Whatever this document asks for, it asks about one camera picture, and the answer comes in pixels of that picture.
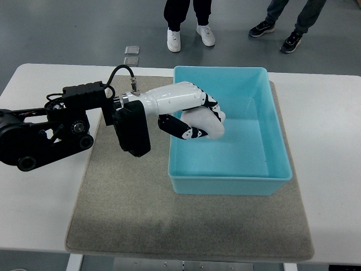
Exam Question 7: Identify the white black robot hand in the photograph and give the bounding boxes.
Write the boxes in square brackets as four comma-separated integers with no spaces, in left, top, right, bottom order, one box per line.
[122,81,221,139]

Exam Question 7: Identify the white plush toy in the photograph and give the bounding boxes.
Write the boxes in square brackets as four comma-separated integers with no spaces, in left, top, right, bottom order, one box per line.
[180,106,226,139]

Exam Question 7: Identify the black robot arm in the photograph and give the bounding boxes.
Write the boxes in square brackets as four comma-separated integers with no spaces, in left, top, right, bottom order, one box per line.
[1,81,151,172]

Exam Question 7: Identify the blue plastic box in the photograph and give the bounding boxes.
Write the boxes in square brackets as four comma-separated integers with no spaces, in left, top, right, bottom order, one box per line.
[169,66,293,195]

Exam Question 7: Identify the lower floor outlet plate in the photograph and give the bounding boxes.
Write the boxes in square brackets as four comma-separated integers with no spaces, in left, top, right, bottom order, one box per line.
[124,56,139,67]

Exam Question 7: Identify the floor outlet plate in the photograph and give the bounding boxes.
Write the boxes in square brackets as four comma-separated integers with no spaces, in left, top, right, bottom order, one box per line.
[125,46,140,55]
[124,56,139,67]

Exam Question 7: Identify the upper floor outlet plate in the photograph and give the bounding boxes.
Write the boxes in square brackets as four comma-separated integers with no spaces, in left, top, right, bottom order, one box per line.
[125,46,140,55]

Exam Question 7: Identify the left white sneaker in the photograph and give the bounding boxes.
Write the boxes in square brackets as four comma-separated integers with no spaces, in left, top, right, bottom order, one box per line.
[167,29,181,53]

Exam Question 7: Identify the white sneaker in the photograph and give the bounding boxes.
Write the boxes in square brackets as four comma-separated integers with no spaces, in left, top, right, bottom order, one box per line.
[196,25,215,47]
[167,29,181,53]

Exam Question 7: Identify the right white sneaker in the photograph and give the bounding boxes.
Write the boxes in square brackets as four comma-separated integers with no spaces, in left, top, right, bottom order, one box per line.
[196,25,215,47]

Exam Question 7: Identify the person in black trousers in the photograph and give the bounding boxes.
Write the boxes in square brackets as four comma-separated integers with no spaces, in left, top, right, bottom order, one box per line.
[164,0,212,32]

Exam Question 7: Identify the grey felt mat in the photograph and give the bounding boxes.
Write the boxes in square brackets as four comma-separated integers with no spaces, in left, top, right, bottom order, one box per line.
[65,75,315,262]

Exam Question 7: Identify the left black sneaker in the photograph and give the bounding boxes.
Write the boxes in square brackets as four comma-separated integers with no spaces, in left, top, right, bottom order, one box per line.
[248,21,275,38]

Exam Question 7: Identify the black sneaker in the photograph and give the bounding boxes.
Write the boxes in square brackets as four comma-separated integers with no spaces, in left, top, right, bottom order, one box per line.
[280,31,302,54]
[248,21,275,38]

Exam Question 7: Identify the right black sneaker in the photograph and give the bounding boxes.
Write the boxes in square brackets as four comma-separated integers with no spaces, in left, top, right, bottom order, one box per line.
[280,31,302,54]

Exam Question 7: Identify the person in grey trousers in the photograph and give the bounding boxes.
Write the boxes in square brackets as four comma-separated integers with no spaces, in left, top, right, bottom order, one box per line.
[265,0,326,34]

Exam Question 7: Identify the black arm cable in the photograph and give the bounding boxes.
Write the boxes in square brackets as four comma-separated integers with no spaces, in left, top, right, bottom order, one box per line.
[105,64,141,99]

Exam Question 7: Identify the metal table frame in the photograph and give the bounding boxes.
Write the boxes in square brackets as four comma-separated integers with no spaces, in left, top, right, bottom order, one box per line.
[65,254,298,270]

